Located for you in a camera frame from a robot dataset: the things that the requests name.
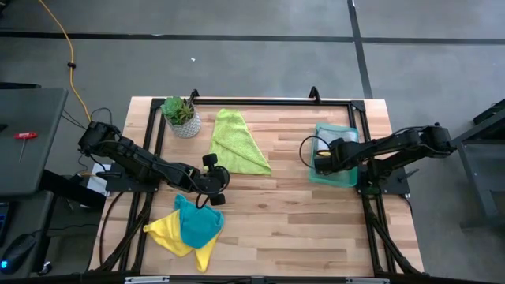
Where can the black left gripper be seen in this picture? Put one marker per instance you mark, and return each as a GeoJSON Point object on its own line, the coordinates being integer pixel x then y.
{"type": "Point", "coordinates": [213, 181]}

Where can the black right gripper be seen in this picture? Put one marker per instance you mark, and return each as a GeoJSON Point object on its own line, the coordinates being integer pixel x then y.
{"type": "Point", "coordinates": [341, 155]}

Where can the green translucent plastic tray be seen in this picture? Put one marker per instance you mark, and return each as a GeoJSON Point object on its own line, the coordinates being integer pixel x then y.
{"type": "Point", "coordinates": [335, 180]}

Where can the green microfiber towel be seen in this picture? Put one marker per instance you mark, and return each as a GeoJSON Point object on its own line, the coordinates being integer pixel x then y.
{"type": "Point", "coordinates": [236, 146]}

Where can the teal microfiber towel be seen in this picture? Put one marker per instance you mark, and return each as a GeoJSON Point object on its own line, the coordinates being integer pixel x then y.
{"type": "Point", "coordinates": [199, 223]}

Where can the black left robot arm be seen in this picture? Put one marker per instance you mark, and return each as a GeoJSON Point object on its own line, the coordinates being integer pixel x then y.
{"type": "Point", "coordinates": [146, 165]}

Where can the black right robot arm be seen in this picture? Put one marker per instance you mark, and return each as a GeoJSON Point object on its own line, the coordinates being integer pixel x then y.
{"type": "Point", "coordinates": [394, 144]}

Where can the white textured plant pot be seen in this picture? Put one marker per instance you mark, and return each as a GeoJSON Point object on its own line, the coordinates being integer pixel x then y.
{"type": "Point", "coordinates": [189, 129]}

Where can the green succulent plant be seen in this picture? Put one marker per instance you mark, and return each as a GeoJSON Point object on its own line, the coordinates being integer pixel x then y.
{"type": "Point", "coordinates": [177, 110]}

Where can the white box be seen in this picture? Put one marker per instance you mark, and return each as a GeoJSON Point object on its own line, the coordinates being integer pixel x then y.
{"type": "Point", "coordinates": [94, 185]}

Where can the black support beam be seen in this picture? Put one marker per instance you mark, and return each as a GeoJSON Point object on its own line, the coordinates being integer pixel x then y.
{"type": "Point", "coordinates": [71, 189]}

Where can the black metal side table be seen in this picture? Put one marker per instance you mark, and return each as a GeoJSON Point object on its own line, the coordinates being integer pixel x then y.
{"type": "Point", "coordinates": [475, 177]}

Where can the grey desk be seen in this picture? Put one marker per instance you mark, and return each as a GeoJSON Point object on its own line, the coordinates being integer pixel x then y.
{"type": "Point", "coordinates": [35, 158]}

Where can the black caster wheel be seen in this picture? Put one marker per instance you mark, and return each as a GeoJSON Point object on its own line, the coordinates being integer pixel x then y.
{"type": "Point", "coordinates": [45, 268]}

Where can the black computer mouse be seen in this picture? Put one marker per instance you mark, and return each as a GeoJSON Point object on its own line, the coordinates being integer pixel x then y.
{"type": "Point", "coordinates": [17, 250]}

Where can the black keyboard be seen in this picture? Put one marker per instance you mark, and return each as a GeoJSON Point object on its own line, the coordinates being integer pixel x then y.
{"type": "Point", "coordinates": [3, 221]}

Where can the black metal table frame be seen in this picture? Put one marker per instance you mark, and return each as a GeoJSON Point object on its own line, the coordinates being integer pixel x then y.
{"type": "Point", "coordinates": [276, 102]}

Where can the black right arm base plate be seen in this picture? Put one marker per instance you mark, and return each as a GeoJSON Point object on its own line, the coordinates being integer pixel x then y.
{"type": "Point", "coordinates": [400, 186]}

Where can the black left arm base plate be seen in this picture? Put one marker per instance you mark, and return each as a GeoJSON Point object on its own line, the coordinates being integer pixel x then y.
{"type": "Point", "coordinates": [118, 185]}

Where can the silver aluminium bracket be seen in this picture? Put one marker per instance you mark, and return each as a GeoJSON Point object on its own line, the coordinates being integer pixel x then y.
{"type": "Point", "coordinates": [367, 281]}
{"type": "Point", "coordinates": [146, 279]}

